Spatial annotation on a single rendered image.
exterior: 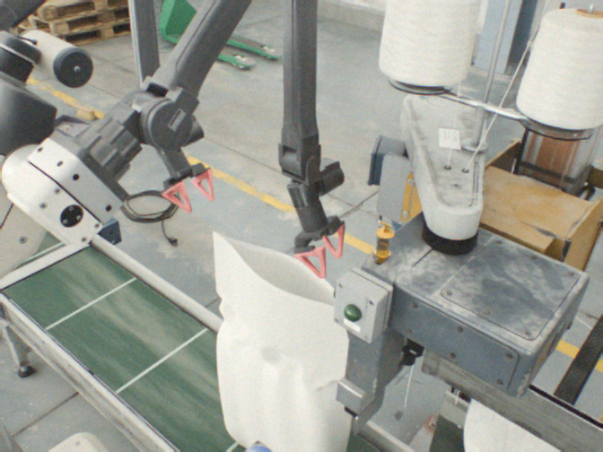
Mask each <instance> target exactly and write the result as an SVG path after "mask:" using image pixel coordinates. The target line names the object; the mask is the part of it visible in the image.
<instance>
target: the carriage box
mask: <svg viewBox="0 0 603 452"><path fill-rule="evenodd" d="M520 142H521V141H520V139H516V138H514V139H513V140H511V144H509V146H508V147H507V148H505V149H504V150H503V151H502V152H500V153H499V154H497V155H496V156H495V157H494V158H492V159H491V160H490V161H488V162H487V163H486V164H485V181H484V206H483V207H484V208H486V209H488V210H491V211H494V212H497V213H500V214H502V215H504V216H507V217H509V218H512V219H513V220H516V221H518V222H523V223H526V224H527V225H530V226H532V228H535V229H537V230H541V231H543V232H545V233H548V234H551V235H553V236H555V240H554V241H553V242H552V243H551V244H550V246H549V247H548V248H546V250H545V252H544V256H548V257H551V258H553V259H554V260H557V261H559V262H561V263H564V264H566V265H569V266H571V267H573V268H577V269H579V270H582V271H583V272H586V270H587V267H588V265H589V263H590V260H591V257H592V255H593V251H594V249H595V247H596V245H597V243H598V240H599V236H600V234H601V232H602V230H603V228H601V227H600V224H601V223H600V224H599V225H597V224H598V221H599V218H600V217H601V216H602V220H603V192H602V193H601V194H600V195H599V197H598V199H597V200H596V201H595V202H594V204H593V203H590V202H589V200H590V199H591V198H592V197H593V196H594V194H595V192H596V189H595V187H597V188H600V189H603V169H602V168H600V167H597V166H594V165H592V166H591V168H590V174H589V175H588V178H587V181H586V183H588V185H586V186H584V187H583V188H582V189H581V191H580V192H579V193H578V194H577V195H575V196H572V195H569V194H567V193H565V192H564V188H563V187H559V186H558V185H555V184H552V183H549V182H546V181H544V180H541V179H538V178H534V177H531V176H529V175H526V174H524V173H521V174H519V176H516V175H513V174H511V169H512V165H513V163H514V159H515V160H516V159H517V155H518V151H519V148H520Z"/></svg>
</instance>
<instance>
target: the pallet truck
mask: <svg viewBox="0 0 603 452"><path fill-rule="evenodd" d="M160 5H161V7H162V8H161V9H160V11H161V17H160V21H159V30H160V32H161V35H162V38H163V39H166V40H168V41H170V42H173V43H176V44H178V43H179V41H180V39H181V37H182V36H183V34H184V33H185V31H186V28H187V27H188V26H189V24H190V22H191V21H192V19H193V18H194V17H195V16H196V14H197V10H196V9H195V8H194V7H192V6H191V5H190V4H189V3H188V2H187V1H186V0H162V2H161V3H160ZM227 44H230V45H233V46H235V47H239V48H244V49H247V50H249V51H253V52H256V53H259V54H260V55H261V56H267V58H271V57H272V58H278V57H279V56H282V55H283V52H282V51H281V50H278V49H276V48H273V47H271V46H268V45H266V44H263V43H260V42H257V41H255V40H252V39H245V38H243V37H240V36H237V35H234V34H232V36H231V37H230V39H229V41H228V42H227ZM217 58H220V59H222V60H226V62H229V63H232V64H233V65H234V66H236V65H238V66H239V67H240V68H243V67H246V68H250V66H251V65H256V66H257V64H256V61H255V60H254V59H253V58H252V57H249V56H245V55H243V54H241V53H239V52H236V51H233V50H230V49H228V48H223V49H222V51H221V53H220V54H219V56H218V57H217Z"/></svg>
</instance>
